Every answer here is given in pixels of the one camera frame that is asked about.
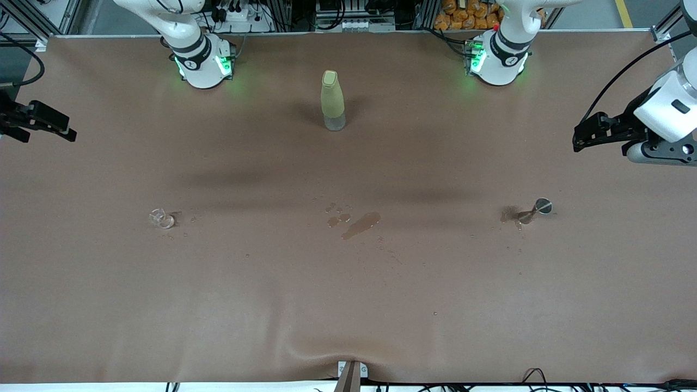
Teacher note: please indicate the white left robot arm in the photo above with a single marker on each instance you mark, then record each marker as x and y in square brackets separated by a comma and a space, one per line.
[501, 60]

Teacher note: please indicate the white power strip with plugs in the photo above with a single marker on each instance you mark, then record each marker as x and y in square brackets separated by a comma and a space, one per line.
[239, 15]

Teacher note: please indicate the small liquid droplets cluster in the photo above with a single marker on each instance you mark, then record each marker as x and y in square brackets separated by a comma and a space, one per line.
[333, 220]

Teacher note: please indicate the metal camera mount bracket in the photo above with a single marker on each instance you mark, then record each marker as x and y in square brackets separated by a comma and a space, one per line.
[351, 375]

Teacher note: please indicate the brown table mat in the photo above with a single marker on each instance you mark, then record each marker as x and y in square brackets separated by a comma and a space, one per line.
[348, 299]

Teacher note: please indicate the clear glass beaker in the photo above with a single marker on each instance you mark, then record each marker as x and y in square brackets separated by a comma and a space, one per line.
[162, 219]

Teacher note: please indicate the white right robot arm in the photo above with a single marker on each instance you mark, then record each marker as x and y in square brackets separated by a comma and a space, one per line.
[201, 60]

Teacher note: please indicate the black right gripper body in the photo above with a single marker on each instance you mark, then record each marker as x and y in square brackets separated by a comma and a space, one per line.
[12, 118]

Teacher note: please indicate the green sleeved clear bottle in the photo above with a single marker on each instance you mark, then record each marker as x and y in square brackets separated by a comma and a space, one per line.
[332, 98]

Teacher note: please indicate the steel jigger measuring cup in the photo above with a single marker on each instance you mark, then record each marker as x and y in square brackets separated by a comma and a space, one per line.
[543, 205]

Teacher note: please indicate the orange packaged bread pile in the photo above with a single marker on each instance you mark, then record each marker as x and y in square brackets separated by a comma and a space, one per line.
[463, 19]

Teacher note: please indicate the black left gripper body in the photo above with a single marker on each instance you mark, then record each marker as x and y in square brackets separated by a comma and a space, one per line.
[625, 124]

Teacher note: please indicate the long white power strip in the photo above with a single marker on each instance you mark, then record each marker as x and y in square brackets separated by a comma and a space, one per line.
[354, 24]

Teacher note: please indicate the aluminium cell frame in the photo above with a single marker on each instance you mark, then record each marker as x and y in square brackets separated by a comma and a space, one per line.
[667, 24]

